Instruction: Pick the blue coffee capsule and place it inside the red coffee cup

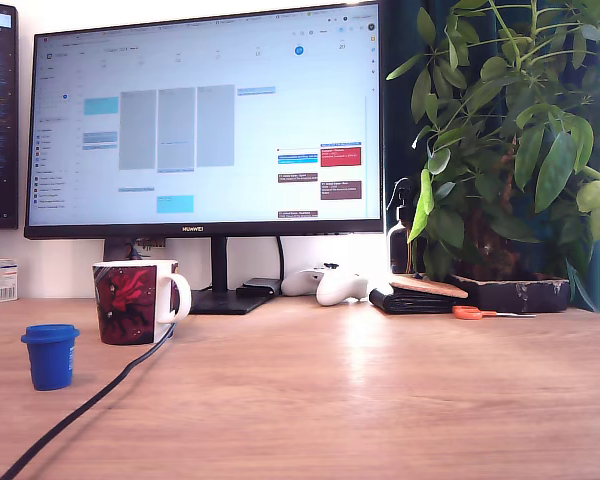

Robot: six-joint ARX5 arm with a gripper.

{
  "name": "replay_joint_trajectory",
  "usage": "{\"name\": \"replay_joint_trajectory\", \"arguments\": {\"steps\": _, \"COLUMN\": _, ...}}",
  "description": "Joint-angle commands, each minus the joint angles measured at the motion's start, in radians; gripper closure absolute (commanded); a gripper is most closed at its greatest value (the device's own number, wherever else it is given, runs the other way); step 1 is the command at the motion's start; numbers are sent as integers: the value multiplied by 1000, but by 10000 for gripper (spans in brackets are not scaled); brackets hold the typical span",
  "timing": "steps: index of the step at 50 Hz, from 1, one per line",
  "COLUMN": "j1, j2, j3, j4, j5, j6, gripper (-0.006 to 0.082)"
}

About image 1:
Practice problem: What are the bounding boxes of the red patterned coffee mug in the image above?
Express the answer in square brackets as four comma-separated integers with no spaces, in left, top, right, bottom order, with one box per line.
[91,259,193,346]

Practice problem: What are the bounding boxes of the white game controller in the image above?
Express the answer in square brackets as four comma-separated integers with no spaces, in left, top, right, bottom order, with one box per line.
[280,262,370,307]

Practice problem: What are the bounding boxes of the small black hub box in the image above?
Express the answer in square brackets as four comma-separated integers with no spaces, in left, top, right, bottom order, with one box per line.
[235,277,282,300]

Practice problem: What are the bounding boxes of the dark spray bottle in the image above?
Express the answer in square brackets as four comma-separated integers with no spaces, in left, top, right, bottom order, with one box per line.
[385,177,429,275]

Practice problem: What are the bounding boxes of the black folded wallet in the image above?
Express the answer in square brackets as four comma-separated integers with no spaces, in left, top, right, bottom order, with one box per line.
[368,287,461,315]

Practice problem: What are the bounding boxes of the round cork coaster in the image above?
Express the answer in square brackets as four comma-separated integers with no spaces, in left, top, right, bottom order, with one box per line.
[388,273,469,300]

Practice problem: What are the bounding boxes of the black Huawei monitor with stand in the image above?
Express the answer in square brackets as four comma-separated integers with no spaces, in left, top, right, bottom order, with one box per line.
[23,0,385,315]

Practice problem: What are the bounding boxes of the dark object under monitor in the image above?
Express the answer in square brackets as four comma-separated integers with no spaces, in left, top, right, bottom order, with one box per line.
[103,237,142,262]

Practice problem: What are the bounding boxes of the black rectangular planter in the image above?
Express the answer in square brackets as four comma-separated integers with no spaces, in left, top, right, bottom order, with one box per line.
[447,273,572,314]

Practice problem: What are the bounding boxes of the green leafy houseplant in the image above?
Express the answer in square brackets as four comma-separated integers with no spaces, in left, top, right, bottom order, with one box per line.
[385,0,600,311]

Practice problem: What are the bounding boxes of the black monitor cable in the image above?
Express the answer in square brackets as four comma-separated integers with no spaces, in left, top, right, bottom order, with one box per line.
[274,235,287,296]

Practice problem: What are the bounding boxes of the orange handled scissors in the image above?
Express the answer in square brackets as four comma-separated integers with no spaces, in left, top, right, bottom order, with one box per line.
[451,304,537,321]

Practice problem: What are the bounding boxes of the black cable on table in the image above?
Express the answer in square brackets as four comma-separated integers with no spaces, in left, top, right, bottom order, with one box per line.
[0,322,177,480]

